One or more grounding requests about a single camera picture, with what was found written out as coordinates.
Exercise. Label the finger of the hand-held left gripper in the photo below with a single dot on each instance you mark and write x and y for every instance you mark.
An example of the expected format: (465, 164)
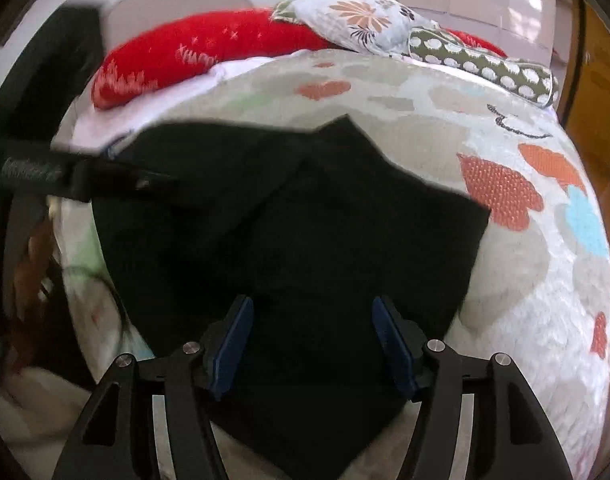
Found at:
(115, 177)

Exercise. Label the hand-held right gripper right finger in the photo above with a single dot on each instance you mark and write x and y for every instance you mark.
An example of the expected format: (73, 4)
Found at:
(395, 350)

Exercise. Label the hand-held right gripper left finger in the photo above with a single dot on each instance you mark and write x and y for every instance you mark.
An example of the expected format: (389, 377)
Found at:
(232, 350)

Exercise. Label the black pants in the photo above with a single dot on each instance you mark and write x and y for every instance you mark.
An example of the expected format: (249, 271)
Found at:
(310, 230)

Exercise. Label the red pillow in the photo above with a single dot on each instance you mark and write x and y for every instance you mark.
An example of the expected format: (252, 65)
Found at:
(185, 50)

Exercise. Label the grey headboard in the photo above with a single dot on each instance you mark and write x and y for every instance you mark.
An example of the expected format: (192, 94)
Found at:
(155, 0)

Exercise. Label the printed quilt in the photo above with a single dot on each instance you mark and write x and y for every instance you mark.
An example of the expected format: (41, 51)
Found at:
(525, 280)

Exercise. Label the floral pillow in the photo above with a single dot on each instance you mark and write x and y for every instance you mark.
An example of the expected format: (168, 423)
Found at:
(360, 20)

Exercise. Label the sheep print bolster pillow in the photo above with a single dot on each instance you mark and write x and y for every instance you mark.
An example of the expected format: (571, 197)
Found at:
(500, 70)

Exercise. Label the wooden door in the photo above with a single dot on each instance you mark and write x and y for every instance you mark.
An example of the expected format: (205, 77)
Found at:
(600, 90)

